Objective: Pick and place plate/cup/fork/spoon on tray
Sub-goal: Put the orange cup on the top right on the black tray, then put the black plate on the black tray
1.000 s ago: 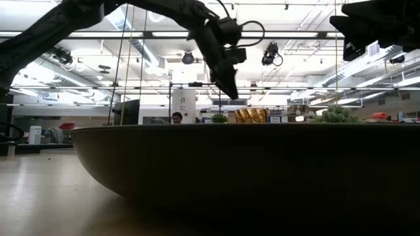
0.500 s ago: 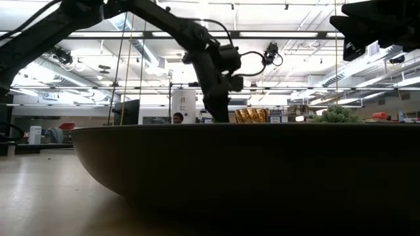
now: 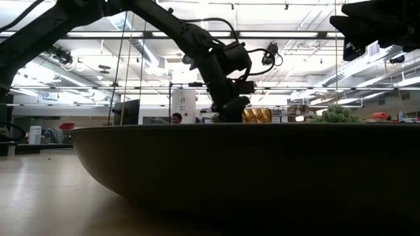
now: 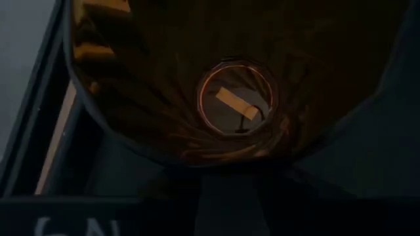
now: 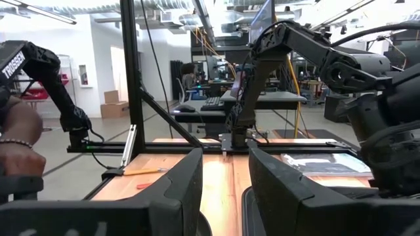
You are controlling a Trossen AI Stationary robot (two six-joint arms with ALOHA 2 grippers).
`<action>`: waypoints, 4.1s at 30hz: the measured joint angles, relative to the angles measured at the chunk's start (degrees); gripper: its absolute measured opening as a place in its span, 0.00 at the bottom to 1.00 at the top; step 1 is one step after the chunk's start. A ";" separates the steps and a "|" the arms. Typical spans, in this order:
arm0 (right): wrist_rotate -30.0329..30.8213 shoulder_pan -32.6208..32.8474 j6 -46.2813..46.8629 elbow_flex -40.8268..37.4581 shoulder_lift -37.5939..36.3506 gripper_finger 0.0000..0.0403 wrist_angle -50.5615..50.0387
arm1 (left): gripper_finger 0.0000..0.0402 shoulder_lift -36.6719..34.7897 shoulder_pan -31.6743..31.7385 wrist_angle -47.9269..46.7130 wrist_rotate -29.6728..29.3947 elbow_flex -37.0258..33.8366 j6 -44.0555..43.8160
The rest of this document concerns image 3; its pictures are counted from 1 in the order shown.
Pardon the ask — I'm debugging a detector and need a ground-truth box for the black hanging cord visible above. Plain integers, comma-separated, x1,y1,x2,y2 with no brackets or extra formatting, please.
107,11,129,126

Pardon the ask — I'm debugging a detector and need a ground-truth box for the black computer monitor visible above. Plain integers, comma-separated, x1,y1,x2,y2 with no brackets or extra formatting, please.
112,99,141,126

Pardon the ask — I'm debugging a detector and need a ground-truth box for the black overhead camera with cable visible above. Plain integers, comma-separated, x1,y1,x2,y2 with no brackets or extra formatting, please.
245,41,284,77

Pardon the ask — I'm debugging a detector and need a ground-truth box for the black looped cable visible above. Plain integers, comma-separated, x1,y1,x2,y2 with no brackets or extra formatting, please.
0,120,27,144

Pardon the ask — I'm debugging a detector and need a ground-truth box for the grey cloth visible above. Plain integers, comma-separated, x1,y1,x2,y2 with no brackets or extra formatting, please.
44,127,65,144

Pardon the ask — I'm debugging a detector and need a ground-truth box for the white container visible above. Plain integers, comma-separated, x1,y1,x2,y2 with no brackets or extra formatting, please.
28,125,43,146

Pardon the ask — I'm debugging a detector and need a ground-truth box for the green broccoli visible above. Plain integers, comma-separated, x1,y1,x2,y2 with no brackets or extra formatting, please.
308,104,364,124

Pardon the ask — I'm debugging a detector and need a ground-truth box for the dark round plate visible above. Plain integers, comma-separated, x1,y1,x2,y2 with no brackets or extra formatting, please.
70,122,420,236

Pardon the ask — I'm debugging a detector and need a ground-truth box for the white pillar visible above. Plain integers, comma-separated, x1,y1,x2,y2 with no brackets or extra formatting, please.
171,88,197,125

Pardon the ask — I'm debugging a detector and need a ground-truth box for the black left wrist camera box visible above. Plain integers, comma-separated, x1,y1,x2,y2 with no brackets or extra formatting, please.
216,41,253,77

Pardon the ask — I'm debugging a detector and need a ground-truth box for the yellow hanging cord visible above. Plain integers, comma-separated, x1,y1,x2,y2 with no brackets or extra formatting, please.
119,12,135,126

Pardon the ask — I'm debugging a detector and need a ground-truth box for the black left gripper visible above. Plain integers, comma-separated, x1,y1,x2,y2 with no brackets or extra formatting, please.
196,52,255,123

